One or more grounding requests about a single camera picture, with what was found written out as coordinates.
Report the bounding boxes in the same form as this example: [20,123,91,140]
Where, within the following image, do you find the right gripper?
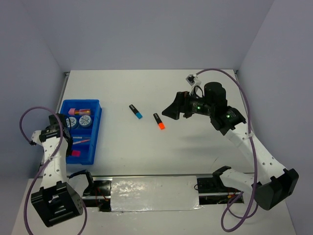
[161,89,214,119]

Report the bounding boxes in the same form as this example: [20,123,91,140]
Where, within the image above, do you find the blue white round jar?
[66,117,79,130]

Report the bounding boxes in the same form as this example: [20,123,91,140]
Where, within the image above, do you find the orange-capped black highlighter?
[153,113,165,130]

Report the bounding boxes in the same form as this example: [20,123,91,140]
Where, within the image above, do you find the orange clear pen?
[73,139,90,144]

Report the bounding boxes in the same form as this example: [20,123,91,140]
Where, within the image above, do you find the pink-capped black highlighter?
[71,150,81,157]

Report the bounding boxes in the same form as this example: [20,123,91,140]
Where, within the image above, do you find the pink pen bundle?
[68,108,91,116]

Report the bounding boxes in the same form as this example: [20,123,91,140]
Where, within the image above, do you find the blue-capped black highlighter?
[129,104,142,119]

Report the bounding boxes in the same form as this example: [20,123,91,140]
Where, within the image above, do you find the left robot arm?
[31,114,85,227]

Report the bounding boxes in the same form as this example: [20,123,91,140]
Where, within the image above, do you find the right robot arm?
[162,82,299,211]

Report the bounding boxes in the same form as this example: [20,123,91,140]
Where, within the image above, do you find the blue plastic bin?
[60,99,102,165]

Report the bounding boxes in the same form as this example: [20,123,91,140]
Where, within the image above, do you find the silver taped plate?
[111,176,200,212]

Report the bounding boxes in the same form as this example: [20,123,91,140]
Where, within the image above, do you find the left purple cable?
[19,107,88,235]

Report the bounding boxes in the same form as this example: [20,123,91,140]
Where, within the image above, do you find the purple cable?
[194,68,259,232]
[19,107,88,235]

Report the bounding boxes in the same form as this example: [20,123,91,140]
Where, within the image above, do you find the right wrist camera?
[186,74,201,86]

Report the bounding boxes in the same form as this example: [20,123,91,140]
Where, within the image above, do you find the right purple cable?
[194,68,259,232]

